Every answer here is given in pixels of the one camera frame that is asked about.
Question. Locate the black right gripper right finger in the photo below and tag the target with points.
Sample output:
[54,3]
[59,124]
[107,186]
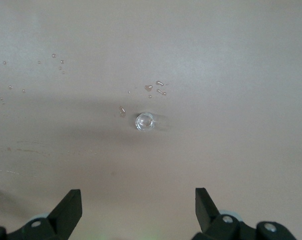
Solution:
[208,212]

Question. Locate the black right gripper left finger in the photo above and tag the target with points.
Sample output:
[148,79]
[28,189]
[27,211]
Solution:
[63,212]

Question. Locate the clear glass measuring cup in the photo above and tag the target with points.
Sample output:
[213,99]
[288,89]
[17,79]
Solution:
[144,121]

